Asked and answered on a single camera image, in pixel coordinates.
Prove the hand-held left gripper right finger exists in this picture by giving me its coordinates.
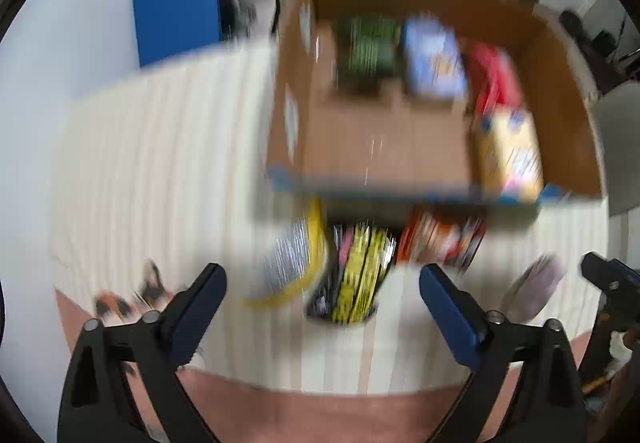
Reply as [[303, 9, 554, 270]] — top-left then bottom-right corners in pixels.
[[419, 264, 588, 443]]

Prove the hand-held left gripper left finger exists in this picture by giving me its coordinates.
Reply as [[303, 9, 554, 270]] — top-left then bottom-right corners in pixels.
[[57, 263, 228, 443]]

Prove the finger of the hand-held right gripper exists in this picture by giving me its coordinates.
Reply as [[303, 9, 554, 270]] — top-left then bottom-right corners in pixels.
[[580, 252, 640, 298]]

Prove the black and yellow snack packet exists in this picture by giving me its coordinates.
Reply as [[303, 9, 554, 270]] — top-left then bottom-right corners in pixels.
[[304, 222, 399, 327]]

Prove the brown cardboard box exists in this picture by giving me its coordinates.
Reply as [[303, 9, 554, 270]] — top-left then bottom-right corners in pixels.
[[265, 0, 607, 220]]

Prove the orange and black small packet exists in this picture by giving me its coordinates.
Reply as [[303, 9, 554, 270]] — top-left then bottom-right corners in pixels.
[[94, 260, 177, 325]]

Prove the red and orange snack packet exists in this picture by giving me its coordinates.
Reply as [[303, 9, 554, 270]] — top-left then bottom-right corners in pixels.
[[396, 212, 489, 272]]

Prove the grey purple snack packet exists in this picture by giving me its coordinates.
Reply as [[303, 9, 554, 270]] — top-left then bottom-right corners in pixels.
[[500, 254, 567, 322]]

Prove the silver and yellow snack packet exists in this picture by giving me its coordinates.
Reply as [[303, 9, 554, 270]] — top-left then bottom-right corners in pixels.
[[239, 197, 332, 310]]

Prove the pink bed sheet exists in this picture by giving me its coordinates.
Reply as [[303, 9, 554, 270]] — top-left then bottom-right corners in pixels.
[[54, 289, 597, 443]]

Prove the white ribbed mat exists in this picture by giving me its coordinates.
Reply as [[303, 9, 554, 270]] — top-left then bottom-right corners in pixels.
[[49, 42, 612, 395]]

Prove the blue snack packet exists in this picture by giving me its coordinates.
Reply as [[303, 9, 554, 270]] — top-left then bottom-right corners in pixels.
[[401, 17, 469, 100]]

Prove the green snack packet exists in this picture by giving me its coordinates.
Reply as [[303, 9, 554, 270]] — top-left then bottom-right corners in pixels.
[[333, 15, 402, 94]]

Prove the blue flat panel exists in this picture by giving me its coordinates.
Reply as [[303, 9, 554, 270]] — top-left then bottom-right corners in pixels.
[[131, 0, 224, 69]]

